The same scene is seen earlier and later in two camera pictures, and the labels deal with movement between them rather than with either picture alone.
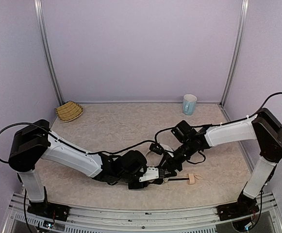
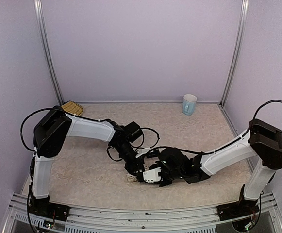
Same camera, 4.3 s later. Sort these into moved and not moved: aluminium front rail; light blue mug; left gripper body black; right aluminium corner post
Moved: left gripper body black
Not moved: aluminium front rail; light blue mug; right aluminium corner post
